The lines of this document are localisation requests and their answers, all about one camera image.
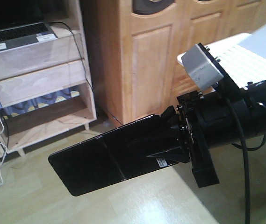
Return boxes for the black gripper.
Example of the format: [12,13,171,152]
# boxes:
[126,91,243,188]

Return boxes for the black smartphone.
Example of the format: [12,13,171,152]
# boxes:
[48,115,176,196]

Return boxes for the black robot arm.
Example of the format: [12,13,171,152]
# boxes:
[127,80,266,187]

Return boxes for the wooden desk shelf unit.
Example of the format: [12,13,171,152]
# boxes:
[0,0,97,159]

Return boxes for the wooden wardrobe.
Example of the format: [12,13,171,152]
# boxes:
[80,0,266,126]

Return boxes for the white robot body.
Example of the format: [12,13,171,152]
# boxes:
[177,25,266,88]

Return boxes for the white label sticker right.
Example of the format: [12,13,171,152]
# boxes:
[36,34,56,42]

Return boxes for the grey laptop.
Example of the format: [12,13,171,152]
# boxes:
[0,0,58,52]

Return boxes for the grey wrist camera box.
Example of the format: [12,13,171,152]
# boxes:
[181,43,224,91]

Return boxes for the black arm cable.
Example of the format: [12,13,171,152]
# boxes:
[225,97,266,224]

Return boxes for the black laptop cable right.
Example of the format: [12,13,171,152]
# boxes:
[50,21,124,128]

